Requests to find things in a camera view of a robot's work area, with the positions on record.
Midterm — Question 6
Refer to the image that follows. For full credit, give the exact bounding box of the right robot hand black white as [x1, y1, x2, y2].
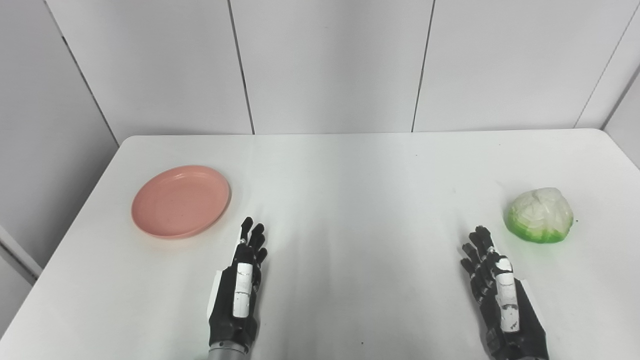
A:
[460, 225, 550, 360]

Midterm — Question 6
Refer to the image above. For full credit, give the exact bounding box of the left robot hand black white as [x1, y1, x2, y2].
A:
[207, 216, 268, 354]

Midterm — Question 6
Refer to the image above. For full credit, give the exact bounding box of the green white cabbage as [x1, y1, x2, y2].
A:
[504, 187, 575, 244]

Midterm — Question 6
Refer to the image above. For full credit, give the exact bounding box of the pink round plate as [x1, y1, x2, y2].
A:
[131, 165, 232, 240]

